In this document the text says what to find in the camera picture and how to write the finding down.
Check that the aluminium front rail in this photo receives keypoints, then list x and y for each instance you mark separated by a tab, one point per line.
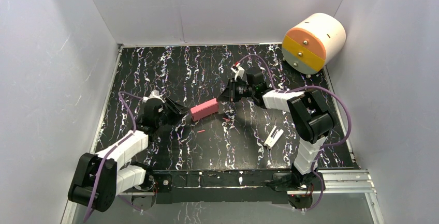
333	181

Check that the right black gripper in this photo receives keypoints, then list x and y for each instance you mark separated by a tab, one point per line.
230	92

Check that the pink paper box sheet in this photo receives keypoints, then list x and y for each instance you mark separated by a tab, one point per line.
204	109

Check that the small white plastic clip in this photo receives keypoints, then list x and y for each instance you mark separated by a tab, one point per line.
273	137

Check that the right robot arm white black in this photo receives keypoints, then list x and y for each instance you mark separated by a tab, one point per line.
310	114

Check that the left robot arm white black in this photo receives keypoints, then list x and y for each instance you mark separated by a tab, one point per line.
113	160

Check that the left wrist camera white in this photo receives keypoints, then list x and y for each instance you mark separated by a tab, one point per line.
153	95

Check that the round drawer cabinet toy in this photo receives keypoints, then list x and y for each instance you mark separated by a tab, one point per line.
311	44

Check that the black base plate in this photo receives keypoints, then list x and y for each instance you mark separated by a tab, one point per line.
218	186

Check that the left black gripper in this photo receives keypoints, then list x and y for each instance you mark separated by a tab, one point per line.
170	108

